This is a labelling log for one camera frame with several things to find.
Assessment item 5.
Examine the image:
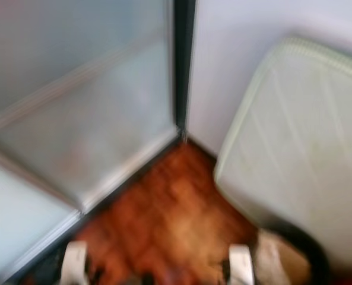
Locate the frosted glass sliding door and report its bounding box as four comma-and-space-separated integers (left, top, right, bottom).
0, 0, 179, 211
0, 157, 81, 285

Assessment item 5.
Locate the white quilted mattress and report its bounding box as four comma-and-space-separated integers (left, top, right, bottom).
213, 36, 352, 274

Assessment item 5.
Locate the black round waste bin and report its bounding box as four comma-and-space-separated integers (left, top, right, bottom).
256, 223, 332, 285

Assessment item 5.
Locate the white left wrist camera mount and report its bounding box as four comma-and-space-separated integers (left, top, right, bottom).
62, 240, 88, 285

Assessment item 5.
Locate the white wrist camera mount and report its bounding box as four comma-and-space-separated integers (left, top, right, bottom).
228, 245, 255, 285
62, 240, 88, 285

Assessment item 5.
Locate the black door frame post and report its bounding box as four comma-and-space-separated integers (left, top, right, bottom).
173, 0, 197, 143

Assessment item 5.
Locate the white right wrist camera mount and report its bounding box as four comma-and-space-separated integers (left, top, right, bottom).
228, 245, 255, 285

